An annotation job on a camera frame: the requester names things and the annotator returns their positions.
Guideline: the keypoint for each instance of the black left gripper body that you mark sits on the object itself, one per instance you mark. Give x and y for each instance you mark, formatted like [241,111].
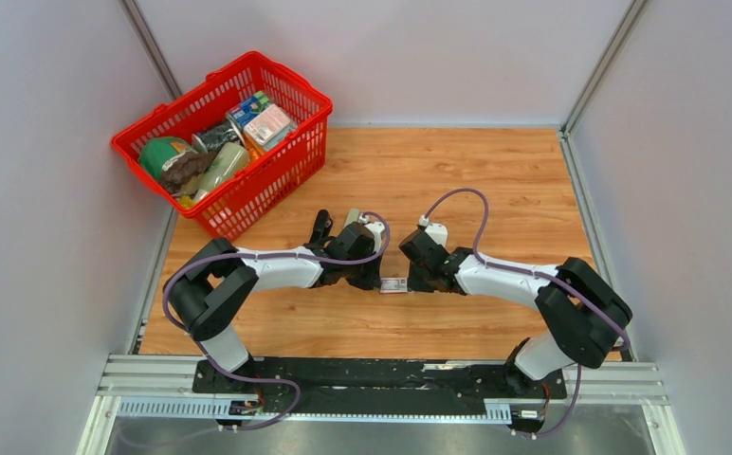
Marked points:
[362,275]

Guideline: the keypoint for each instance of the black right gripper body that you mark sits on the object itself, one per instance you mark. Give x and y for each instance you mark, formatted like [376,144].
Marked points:
[417,280]

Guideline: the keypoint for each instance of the small red white staple box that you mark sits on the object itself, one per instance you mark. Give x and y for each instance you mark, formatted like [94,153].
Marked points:
[394,286]

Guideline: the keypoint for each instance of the black stapler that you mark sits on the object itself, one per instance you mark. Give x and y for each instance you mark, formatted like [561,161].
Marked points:
[320,230]

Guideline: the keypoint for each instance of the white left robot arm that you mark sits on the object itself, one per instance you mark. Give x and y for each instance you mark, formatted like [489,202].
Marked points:
[210,289]

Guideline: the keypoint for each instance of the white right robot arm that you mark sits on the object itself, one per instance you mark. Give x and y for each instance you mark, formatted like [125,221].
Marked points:
[584,316]

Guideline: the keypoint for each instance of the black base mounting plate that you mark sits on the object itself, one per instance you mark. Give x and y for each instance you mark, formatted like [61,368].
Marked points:
[363,386]

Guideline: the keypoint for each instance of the pale green bottle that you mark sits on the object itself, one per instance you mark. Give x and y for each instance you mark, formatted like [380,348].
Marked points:
[230,160]

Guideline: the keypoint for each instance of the pink white carton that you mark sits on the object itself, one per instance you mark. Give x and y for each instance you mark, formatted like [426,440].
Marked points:
[270,127]

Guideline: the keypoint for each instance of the red plastic shopping basket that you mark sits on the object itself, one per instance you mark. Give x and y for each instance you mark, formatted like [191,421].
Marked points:
[239,203]

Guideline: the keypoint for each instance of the blue green box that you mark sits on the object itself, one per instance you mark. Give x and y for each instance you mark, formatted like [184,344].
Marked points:
[249,109]

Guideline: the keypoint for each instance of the dark patterned can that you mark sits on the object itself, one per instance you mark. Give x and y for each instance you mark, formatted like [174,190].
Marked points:
[213,139]

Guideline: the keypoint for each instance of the brown crumpled bag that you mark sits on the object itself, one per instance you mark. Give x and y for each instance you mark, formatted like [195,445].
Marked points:
[180,174]

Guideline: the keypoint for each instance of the green round package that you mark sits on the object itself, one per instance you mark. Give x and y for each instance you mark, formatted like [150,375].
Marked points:
[159,154]

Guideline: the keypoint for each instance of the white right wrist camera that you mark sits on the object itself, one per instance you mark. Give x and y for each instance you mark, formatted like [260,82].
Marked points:
[437,231]

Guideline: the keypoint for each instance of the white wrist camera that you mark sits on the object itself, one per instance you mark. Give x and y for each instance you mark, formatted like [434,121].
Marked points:
[437,231]
[377,228]

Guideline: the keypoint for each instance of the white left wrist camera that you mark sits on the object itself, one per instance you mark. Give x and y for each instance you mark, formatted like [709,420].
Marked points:
[377,228]

